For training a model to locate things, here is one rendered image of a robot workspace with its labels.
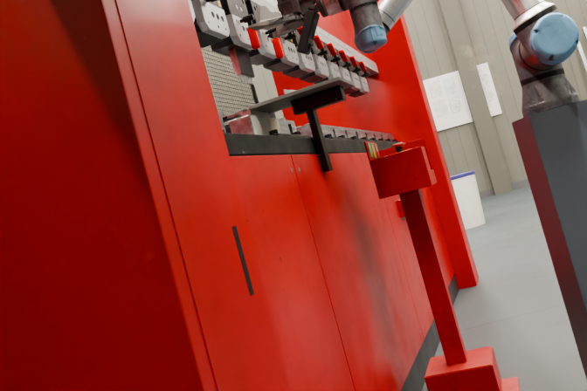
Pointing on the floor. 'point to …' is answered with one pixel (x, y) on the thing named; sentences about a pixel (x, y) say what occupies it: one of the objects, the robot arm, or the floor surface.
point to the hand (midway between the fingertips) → (258, 35)
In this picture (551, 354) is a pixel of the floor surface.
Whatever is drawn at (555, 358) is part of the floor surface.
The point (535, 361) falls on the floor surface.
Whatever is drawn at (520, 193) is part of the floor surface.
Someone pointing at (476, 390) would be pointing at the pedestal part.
